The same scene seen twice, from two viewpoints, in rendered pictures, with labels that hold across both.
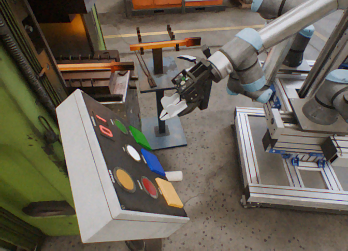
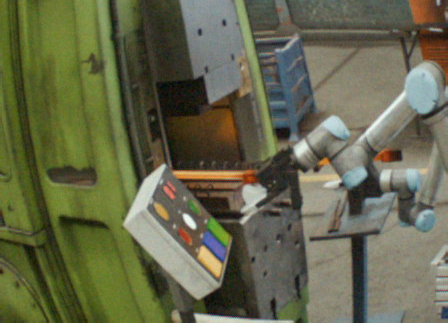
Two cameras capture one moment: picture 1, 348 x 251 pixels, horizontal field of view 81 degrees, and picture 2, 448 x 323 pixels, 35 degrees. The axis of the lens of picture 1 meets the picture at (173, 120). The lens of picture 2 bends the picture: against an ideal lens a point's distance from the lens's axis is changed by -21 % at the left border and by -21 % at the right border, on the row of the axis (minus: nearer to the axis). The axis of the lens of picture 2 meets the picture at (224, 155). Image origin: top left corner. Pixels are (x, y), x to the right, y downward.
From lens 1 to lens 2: 1.84 m
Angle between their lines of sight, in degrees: 43
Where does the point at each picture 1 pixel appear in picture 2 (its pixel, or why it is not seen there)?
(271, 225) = not seen: outside the picture
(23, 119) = (121, 193)
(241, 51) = (319, 137)
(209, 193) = not seen: outside the picture
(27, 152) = (119, 237)
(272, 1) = not seen: hidden behind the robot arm
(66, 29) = (211, 129)
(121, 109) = (240, 234)
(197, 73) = (279, 159)
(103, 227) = (134, 217)
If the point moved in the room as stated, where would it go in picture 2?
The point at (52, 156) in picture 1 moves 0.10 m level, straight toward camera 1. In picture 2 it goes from (137, 248) to (142, 259)
